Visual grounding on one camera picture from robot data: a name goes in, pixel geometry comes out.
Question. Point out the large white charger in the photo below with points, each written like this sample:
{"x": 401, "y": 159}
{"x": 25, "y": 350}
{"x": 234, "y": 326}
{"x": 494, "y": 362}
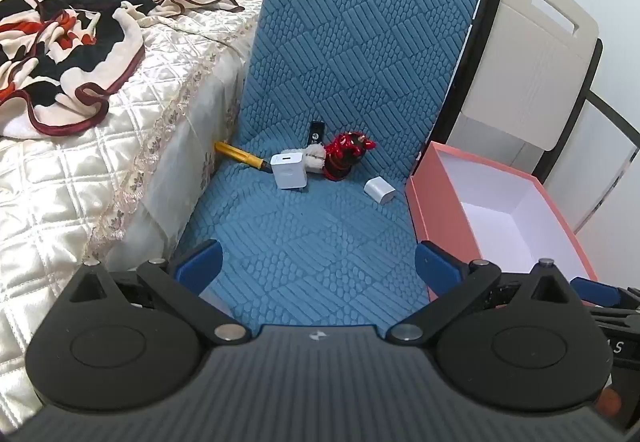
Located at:
{"x": 292, "y": 172}

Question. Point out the black usb stick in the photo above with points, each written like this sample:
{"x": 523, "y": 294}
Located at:
{"x": 315, "y": 133}

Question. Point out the beige folding chair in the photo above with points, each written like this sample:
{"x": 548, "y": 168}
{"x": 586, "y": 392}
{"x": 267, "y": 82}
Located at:
{"x": 530, "y": 72}

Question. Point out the small white charger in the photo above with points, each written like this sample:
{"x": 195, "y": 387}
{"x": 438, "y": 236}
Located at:
{"x": 379, "y": 189}

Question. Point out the pink cardboard box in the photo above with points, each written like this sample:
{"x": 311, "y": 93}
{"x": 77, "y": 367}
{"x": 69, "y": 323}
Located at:
{"x": 435, "y": 202}

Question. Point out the red black printed blanket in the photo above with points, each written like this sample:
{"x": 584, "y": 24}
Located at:
{"x": 50, "y": 52}

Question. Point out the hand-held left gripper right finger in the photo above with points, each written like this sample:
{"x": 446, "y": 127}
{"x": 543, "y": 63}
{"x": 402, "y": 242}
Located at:
{"x": 440, "y": 267}

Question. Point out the red toy figure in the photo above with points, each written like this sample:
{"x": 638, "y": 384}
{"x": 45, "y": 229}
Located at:
{"x": 345, "y": 155}

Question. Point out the cream quilted bedspread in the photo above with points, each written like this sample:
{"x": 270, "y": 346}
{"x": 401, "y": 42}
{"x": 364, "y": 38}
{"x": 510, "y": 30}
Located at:
{"x": 75, "y": 182}

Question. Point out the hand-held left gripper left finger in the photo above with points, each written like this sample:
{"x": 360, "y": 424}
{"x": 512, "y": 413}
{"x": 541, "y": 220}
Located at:
{"x": 200, "y": 264}

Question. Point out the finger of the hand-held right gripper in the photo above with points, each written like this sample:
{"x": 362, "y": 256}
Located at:
{"x": 597, "y": 290}

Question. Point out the black curved metal frame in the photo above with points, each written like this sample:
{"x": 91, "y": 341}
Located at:
{"x": 617, "y": 120}

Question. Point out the yellow pen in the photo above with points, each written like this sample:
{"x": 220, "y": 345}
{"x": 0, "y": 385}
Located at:
{"x": 240, "y": 155}

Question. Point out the blue textured chair cover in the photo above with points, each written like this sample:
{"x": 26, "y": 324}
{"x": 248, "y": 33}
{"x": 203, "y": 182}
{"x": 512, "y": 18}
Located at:
{"x": 325, "y": 47}

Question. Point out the white plush toy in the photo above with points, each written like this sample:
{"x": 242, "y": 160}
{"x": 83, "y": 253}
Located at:
{"x": 316, "y": 157}

